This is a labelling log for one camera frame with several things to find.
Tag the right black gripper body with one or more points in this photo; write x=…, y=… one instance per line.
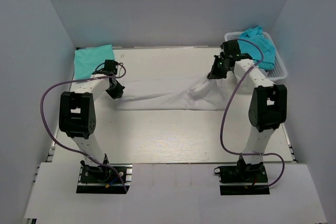
x=223, y=59

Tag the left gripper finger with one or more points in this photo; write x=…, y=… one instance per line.
x=114, y=96
x=117, y=88

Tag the white t shirt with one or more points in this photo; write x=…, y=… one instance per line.
x=178, y=93

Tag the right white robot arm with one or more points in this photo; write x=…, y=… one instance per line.
x=268, y=105

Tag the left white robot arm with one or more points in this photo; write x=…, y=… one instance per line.
x=77, y=115

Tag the crumpled blue t shirt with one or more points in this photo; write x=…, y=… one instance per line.
x=256, y=36

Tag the folded green t shirt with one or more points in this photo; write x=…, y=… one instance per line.
x=86, y=60

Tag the white plastic basket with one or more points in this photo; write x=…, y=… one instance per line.
x=279, y=72

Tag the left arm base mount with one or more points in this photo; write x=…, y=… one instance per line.
x=103, y=180

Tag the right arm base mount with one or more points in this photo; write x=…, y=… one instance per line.
x=242, y=179

